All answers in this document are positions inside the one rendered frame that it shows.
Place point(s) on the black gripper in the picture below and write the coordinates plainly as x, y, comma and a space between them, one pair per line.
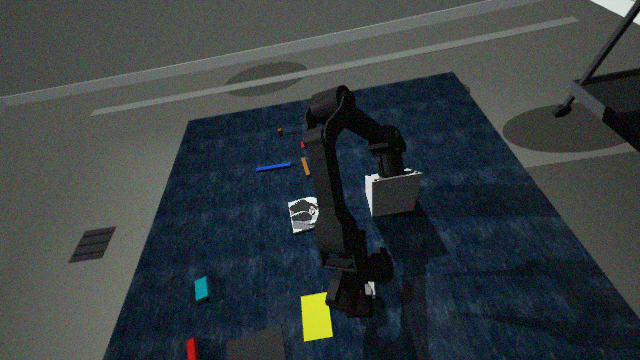
365, 304

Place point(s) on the blue rectangular bar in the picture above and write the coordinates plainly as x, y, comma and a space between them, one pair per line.
272, 167

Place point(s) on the orange-brown rectangular bar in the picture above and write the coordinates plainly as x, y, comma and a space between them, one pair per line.
305, 167

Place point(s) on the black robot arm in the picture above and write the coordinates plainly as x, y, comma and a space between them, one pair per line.
335, 228

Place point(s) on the yellow flat plate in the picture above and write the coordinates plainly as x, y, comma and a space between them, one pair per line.
316, 317

